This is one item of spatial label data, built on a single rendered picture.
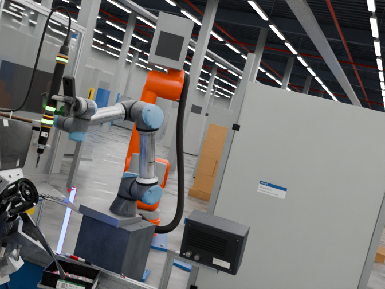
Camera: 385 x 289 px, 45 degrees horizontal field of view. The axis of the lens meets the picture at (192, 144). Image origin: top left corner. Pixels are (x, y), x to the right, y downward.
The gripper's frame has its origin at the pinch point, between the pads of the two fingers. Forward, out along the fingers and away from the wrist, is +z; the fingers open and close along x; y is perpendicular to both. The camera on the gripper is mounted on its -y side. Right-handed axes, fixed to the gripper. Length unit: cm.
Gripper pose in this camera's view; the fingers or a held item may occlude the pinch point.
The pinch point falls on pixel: (48, 94)
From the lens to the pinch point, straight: 189.6
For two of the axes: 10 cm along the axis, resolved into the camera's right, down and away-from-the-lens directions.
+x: -9.3, -2.6, 2.6
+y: -2.5, 9.7, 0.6
